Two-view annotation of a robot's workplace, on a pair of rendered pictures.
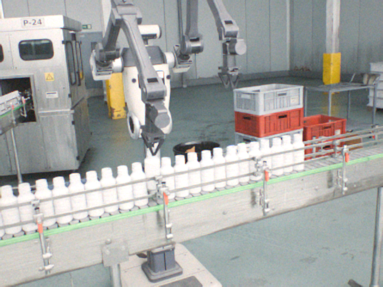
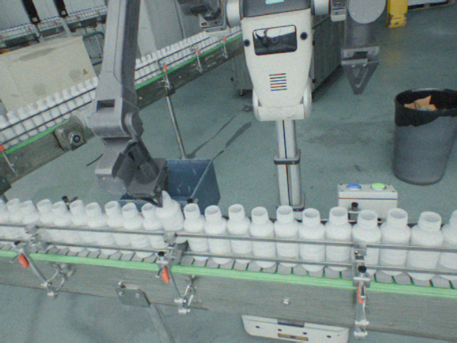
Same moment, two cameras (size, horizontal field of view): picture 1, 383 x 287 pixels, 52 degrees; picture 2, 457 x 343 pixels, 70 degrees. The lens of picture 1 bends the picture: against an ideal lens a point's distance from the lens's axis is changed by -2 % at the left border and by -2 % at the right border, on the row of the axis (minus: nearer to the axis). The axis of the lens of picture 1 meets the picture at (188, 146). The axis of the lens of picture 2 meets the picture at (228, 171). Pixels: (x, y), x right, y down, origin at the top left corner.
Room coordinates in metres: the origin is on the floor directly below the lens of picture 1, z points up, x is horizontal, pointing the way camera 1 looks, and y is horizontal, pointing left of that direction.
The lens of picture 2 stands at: (1.12, -0.45, 1.66)
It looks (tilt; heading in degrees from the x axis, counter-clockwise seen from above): 32 degrees down; 44
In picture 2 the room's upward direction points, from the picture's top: 11 degrees counter-clockwise
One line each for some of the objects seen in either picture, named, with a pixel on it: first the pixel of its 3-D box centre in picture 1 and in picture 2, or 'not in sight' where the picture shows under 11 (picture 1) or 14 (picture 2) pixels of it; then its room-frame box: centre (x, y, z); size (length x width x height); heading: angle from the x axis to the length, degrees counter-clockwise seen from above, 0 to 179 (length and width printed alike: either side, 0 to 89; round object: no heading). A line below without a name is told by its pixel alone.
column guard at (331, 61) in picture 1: (331, 73); not in sight; (11.03, -4.05, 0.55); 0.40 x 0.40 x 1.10; 24
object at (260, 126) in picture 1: (268, 119); not in sight; (4.08, -0.85, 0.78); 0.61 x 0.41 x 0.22; 121
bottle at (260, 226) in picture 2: (206, 170); (262, 237); (1.59, -0.07, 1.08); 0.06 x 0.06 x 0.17
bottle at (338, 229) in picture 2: (242, 162); (337, 238); (1.67, -0.23, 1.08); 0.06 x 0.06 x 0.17
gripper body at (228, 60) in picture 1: (229, 62); (359, 32); (1.82, -0.21, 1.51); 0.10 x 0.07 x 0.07; 24
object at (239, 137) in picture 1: (268, 140); not in sight; (4.07, -0.85, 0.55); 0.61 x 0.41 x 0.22; 121
